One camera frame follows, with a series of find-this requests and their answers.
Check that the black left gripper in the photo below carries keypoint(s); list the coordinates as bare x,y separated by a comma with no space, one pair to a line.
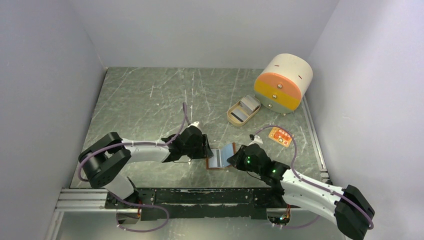
205,151

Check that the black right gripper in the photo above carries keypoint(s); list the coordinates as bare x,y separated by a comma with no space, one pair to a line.
236,160

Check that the grey credit card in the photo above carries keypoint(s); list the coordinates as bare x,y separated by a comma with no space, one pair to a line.
218,157

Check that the brown leather card holder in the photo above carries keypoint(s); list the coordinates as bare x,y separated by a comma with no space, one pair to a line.
227,151

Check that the beige plastic tray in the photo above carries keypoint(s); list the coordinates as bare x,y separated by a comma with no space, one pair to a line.
234,121

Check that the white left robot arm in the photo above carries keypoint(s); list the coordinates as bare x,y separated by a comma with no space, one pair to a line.
101,163

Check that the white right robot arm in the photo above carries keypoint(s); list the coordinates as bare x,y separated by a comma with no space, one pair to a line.
346,207

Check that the orange patterned card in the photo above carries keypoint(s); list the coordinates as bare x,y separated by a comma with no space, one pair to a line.
280,136

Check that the grey card lying in tray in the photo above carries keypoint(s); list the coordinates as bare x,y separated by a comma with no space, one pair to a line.
239,115

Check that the stack of grey cards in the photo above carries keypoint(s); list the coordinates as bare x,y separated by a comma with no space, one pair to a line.
249,104

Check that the round pastel drawer box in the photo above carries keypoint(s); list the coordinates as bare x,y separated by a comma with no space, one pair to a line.
283,83

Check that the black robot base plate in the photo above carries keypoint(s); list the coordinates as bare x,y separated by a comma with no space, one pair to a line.
151,204

